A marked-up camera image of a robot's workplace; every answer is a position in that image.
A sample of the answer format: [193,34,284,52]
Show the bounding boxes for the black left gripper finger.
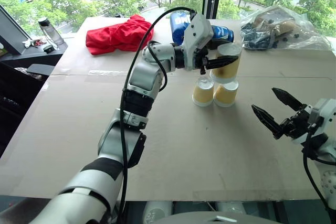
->
[208,39,232,51]
[207,56,238,70]

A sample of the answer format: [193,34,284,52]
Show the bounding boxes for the clear plastic bag with parts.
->
[240,5,333,51]

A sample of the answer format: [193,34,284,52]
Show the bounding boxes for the red white key bundle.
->
[22,38,48,49]

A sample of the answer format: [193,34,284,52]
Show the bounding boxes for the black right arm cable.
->
[302,123,332,218]

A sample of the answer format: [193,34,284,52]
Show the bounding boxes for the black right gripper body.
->
[279,104,316,141]

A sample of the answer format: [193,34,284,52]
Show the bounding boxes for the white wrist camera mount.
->
[182,13,215,71]
[291,98,336,145]

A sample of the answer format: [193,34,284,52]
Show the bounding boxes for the clear water bottle black cap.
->
[38,17,65,47]

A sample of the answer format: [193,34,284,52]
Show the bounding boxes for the red cloth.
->
[86,14,154,56]

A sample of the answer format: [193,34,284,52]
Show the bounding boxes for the yellow white paper cup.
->
[192,76,215,108]
[213,80,239,108]
[209,42,243,83]

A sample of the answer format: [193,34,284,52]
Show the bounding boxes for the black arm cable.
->
[117,7,197,224]
[302,123,332,218]

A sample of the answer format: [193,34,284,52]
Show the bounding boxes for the dark slanted panel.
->
[0,4,34,56]

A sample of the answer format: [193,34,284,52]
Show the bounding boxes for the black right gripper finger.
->
[271,87,307,111]
[251,104,285,140]

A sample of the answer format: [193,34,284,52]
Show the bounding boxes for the brown cardboard sheet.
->
[0,16,336,202]

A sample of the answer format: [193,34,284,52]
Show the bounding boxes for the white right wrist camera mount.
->
[291,98,336,145]

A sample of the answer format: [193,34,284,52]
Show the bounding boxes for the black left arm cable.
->
[117,7,197,224]

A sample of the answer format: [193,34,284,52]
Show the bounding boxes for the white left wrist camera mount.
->
[182,13,215,71]

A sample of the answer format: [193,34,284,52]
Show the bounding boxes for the black side desk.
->
[0,37,69,156]

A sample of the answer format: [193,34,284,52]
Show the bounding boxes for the white rounded shape under table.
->
[142,201,173,222]

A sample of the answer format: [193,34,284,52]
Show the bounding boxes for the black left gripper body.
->
[194,48,211,76]

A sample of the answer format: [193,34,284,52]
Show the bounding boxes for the blue snack bag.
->
[170,11,235,45]

